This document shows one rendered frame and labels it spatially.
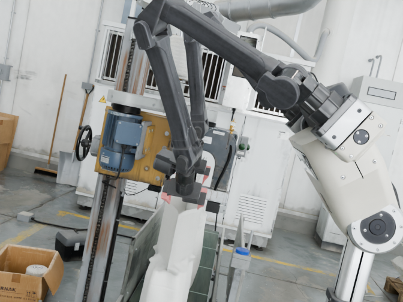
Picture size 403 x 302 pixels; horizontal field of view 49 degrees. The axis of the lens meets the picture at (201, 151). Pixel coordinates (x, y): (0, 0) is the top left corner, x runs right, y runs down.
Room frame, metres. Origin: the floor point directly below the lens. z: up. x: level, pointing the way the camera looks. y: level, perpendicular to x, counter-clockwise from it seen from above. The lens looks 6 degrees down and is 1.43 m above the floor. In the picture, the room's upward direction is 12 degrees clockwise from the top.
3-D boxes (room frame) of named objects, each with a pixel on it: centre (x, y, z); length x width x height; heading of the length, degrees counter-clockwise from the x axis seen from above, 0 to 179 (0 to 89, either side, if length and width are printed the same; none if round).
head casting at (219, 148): (2.13, -0.04, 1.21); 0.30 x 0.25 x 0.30; 176
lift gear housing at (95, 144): (2.11, 0.49, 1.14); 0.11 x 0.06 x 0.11; 176
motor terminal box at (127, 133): (1.78, 0.31, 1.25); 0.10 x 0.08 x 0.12; 111
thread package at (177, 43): (1.88, 0.20, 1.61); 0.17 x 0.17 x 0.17
